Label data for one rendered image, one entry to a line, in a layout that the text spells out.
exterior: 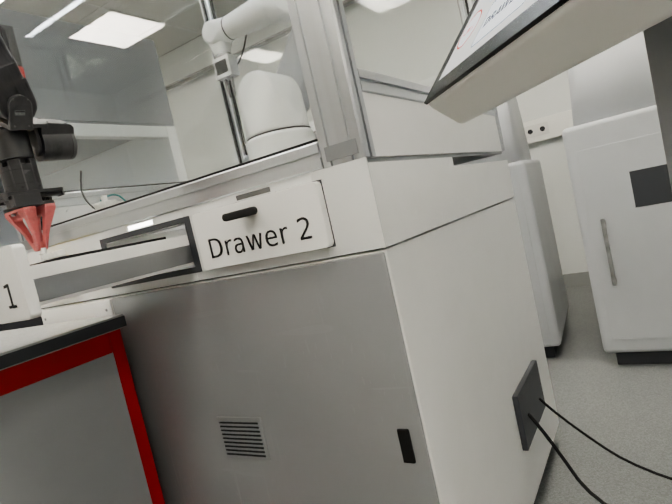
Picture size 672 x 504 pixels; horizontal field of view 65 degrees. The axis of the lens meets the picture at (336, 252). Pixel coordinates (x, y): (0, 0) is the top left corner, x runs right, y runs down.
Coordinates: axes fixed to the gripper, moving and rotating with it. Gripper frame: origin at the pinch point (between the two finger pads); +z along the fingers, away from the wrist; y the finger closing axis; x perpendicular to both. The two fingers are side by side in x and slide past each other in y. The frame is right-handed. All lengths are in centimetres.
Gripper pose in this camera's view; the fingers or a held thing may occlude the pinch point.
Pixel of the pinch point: (40, 245)
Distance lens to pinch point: 102.8
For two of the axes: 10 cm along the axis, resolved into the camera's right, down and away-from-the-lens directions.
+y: -5.2, 2.0, -8.3
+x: 8.2, -1.4, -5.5
